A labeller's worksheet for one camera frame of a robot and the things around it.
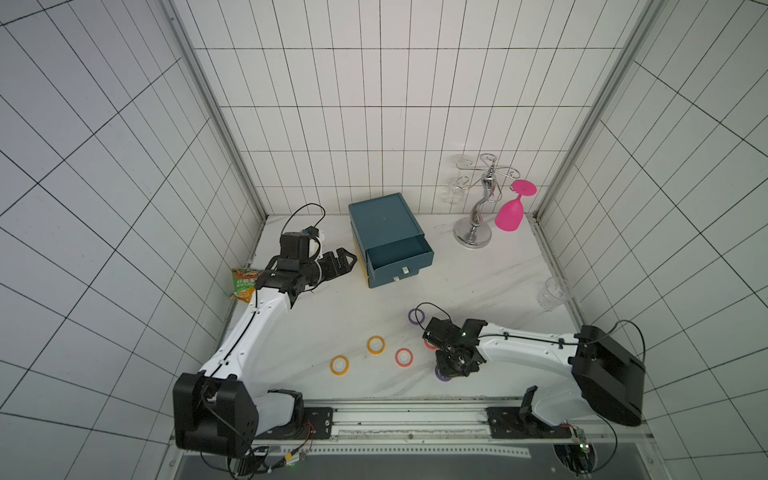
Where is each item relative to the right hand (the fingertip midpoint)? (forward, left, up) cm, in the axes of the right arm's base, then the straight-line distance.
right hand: (439, 375), depth 82 cm
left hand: (+21, +28, +21) cm, 41 cm away
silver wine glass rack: (+53, -15, +2) cm, 55 cm away
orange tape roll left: (+1, +28, +1) cm, 28 cm away
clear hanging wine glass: (+63, -7, +15) cm, 65 cm away
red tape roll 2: (+4, +12, +2) cm, 13 cm away
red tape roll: (+1, +4, +18) cm, 19 cm away
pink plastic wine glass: (+46, -23, +19) cm, 55 cm away
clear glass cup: (+26, -38, +3) cm, 46 cm away
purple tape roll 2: (-1, 0, +3) cm, 3 cm away
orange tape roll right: (+7, +18, +2) cm, 20 cm away
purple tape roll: (+14, +7, +2) cm, 16 cm away
